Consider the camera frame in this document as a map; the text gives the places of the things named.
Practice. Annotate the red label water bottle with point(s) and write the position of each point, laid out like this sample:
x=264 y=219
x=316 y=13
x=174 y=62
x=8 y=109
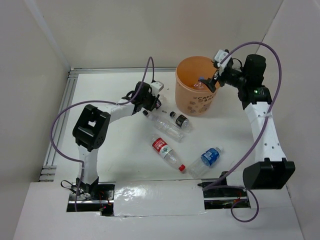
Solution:
x=166 y=152

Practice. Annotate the aluminium rail frame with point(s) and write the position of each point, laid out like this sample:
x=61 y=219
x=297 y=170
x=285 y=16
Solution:
x=96 y=83

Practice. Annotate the clear bottle white cap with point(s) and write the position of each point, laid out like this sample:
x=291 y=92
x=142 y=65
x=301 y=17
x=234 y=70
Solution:
x=165 y=126

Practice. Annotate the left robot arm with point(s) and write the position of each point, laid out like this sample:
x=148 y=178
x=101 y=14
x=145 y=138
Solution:
x=91 y=129

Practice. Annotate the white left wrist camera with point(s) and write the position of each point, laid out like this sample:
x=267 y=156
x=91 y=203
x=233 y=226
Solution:
x=156 y=87

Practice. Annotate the orange plastic bin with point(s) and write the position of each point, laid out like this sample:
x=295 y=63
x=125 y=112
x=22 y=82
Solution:
x=192 y=97

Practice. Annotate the black label small bottle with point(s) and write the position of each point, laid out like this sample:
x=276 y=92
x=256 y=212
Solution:
x=181 y=121

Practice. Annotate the blue label bottle white cap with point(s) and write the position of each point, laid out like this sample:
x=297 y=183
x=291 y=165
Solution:
x=203 y=164

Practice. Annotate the blue label water bottle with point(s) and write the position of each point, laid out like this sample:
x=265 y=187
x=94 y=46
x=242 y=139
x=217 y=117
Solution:
x=199 y=85

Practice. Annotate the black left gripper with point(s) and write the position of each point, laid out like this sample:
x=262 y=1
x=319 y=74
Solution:
x=154 y=100

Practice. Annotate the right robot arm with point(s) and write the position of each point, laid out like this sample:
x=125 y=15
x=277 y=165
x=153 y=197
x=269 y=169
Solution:
x=271 y=169

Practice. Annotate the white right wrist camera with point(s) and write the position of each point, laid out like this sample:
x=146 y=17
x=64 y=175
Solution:
x=221 y=59

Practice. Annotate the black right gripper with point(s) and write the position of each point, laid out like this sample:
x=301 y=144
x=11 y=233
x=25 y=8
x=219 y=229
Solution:
x=211 y=82

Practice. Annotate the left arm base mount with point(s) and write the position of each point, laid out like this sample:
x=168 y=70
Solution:
x=101 y=200

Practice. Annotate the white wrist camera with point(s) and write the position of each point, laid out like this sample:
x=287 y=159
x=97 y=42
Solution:
x=156 y=87
x=221 y=59

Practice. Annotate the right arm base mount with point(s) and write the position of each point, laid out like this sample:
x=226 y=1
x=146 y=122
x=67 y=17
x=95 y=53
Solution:
x=224 y=198

